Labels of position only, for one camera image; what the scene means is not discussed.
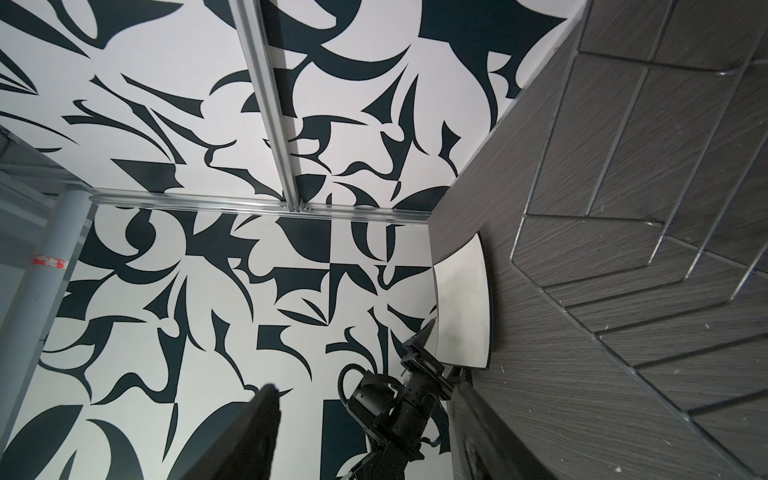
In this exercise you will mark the wire dish rack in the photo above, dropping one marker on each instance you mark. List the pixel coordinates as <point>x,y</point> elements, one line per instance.
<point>645,225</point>

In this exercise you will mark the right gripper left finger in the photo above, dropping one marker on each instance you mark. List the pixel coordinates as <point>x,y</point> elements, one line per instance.
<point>237,441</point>

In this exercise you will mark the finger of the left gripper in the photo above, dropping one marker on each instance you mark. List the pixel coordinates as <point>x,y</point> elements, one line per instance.
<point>420,346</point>

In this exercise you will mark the white square plate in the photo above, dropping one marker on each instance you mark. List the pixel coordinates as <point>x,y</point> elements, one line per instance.
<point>464,307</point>

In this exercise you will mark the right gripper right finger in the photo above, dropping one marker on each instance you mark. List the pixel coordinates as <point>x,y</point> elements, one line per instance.
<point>486,447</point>

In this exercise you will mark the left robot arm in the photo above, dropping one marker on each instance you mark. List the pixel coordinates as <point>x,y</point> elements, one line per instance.
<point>372,466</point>

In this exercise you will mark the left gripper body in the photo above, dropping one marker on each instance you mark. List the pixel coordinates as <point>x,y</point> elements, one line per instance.
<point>394,414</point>

